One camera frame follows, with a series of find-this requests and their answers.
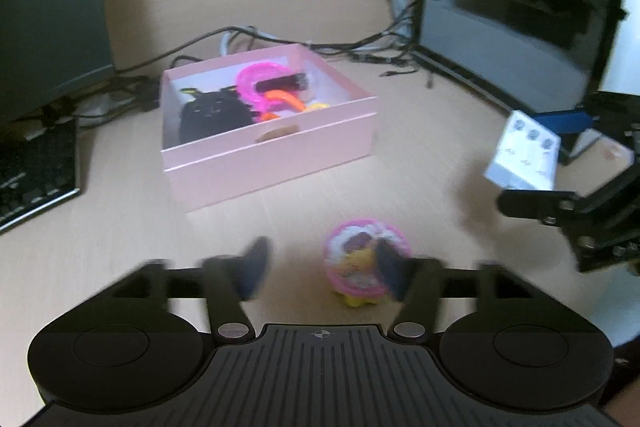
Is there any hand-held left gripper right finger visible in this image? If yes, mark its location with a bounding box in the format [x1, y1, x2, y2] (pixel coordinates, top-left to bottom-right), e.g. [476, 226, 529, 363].
[375, 239, 533, 343]

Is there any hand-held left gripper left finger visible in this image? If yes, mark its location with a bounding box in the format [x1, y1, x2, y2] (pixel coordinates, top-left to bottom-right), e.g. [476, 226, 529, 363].
[107, 236, 275, 343]

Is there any white power strip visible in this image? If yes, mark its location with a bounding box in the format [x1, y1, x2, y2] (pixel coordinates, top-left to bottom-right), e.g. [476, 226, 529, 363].
[77, 96, 118, 118]

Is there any black cable bundle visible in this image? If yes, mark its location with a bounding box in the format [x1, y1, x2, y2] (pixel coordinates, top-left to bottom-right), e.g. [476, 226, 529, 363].
[115, 0, 436, 72]

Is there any pink cardboard box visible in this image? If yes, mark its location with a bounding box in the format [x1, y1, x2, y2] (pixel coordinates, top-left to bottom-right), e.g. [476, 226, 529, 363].
[159, 43, 378, 214]

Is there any black cat plush toy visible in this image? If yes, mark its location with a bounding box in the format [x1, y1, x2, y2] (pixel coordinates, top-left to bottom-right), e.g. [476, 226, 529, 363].
[177, 86, 253, 145]

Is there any black computer monitor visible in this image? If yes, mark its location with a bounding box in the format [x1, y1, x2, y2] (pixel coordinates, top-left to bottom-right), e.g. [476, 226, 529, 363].
[0, 0, 117, 122]

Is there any grey cable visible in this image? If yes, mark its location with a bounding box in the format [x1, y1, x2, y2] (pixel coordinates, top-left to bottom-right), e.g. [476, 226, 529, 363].
[220, 24, 281, 55]

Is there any pink toy basket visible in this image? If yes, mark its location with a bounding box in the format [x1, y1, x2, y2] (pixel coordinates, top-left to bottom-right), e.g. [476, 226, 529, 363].
[236, 62, 311, 122]

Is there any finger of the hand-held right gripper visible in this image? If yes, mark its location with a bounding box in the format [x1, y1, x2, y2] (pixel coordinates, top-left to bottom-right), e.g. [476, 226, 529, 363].
[496, 188, 593, 230]
[532, 106, 608, 135]

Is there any orange curved toy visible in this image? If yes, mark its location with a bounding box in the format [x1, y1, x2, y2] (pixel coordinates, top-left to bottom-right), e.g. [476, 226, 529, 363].
[259, 89, 307, 122]

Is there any glass panel computer case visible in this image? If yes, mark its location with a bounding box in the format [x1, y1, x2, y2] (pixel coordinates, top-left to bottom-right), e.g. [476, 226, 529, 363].
[415, 0, 640, 118]

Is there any dark packet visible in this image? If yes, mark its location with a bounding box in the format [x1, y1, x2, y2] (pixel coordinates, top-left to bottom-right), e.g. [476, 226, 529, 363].
[254, 73, 309, 94]

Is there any white battery charger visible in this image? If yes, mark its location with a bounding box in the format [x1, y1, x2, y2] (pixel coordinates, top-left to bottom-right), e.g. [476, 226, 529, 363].
[482, 109, 563, 192]

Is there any black keyboard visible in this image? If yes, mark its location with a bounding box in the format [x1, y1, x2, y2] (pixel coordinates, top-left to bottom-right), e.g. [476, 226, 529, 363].
[0, 119, 83, 235]

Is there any yellow and pink toy figure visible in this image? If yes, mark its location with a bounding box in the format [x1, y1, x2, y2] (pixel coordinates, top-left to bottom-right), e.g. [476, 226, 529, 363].
[322, 218, 412, 309]

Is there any black power adapter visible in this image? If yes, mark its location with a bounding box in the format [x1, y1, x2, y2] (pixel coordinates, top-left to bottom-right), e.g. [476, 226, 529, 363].
[135, 79, 163, 110]

